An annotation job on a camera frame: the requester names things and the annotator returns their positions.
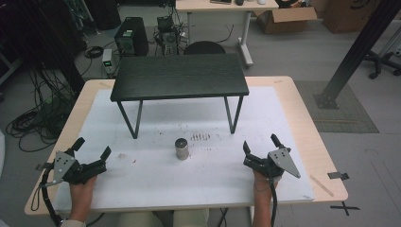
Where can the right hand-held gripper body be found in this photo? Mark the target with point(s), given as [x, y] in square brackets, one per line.
[271, 165]

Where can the large closed cardboard box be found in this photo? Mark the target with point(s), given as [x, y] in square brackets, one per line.
[350, 15]

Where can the black curtain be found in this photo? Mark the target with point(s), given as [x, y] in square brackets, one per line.
[38, 34]

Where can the white computer mouse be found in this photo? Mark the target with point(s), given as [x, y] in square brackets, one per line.
[261, 1]

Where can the white device with green display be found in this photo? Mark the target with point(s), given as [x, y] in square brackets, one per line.
[107, 61]

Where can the black computer mouse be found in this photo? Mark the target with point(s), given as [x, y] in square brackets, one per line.
[239, 2]

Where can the person's left hand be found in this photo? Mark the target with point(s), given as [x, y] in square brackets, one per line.
[82, 192]

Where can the person's right hand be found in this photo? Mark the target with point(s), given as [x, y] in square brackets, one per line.
[261, 187]

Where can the white-legged wooden desk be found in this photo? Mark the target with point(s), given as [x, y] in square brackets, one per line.
[220, 7]

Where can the black keyboard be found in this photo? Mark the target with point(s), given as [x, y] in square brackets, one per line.
[220, 1]

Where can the grey metal cylinder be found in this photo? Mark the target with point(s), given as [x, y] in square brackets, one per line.
[182, 149]

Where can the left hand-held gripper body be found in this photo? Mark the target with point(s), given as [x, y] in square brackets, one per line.
[71, 171]

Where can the black tape strip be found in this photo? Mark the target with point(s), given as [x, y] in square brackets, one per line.
[338, 175]

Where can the black office chair base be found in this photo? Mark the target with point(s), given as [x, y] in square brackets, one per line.
[381, 63]

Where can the black chair back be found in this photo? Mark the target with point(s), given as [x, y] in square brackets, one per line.
[204, 48]

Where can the black computer tower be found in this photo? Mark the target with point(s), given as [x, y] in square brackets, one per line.
[130, 36]

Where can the black tape cross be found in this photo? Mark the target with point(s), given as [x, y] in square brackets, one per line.
[345, 208]

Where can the thin wooden stick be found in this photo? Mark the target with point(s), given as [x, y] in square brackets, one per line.
[321, 186]

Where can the open electronics unit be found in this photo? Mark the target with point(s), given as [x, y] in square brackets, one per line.
[167, 36]

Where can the white table mat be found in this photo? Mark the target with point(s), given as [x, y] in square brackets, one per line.
[189, 183]

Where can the small black wooden table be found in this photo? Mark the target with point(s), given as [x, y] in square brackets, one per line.
[179, 75]

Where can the black metal post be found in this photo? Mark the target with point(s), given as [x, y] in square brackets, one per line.
[356, 53]

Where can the open cardboard box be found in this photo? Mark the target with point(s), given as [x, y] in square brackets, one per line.
[285, 20]

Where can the grey floor mat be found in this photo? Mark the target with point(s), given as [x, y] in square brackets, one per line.
[346, 119]

